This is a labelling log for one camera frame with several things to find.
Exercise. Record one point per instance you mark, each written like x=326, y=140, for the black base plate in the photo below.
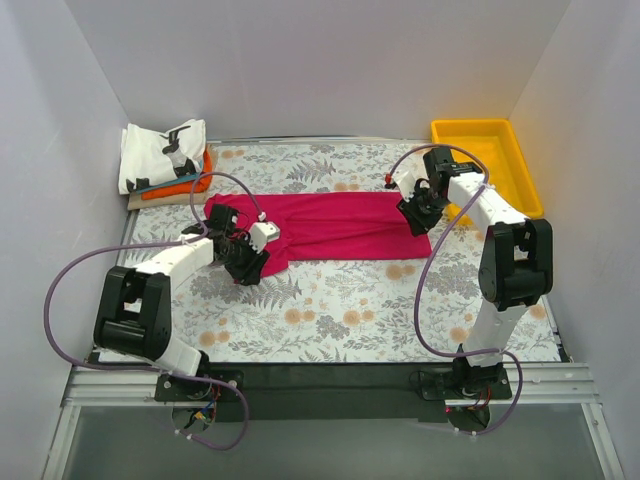
x=328, y=391

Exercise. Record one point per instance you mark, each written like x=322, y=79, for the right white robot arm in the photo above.
x=516, y=266

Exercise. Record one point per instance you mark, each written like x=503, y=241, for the beige folded t shirt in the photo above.
x=136, y=202

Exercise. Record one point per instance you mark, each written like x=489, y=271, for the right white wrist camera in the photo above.
x=405, y=182

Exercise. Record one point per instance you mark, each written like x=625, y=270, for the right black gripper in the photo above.
x=415, y=216

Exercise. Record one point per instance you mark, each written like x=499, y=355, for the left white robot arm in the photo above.
x=134, y=318

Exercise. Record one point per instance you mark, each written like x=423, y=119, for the orange folded t shirt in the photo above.
x=199, y=186

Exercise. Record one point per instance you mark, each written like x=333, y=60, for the magenta t shirt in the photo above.
x=338, y=226

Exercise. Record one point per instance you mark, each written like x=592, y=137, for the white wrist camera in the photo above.
x=261, y=233
x=405, y=182

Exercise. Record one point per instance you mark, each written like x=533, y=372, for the yellow plastic bin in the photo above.
x=493, y=141

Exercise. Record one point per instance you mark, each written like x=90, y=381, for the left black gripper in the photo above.
x=247, y=265

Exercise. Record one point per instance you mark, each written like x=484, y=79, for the aluminium front rail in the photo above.
x=331, y=421

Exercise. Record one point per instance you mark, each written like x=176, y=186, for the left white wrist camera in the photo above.
x=261, y=233

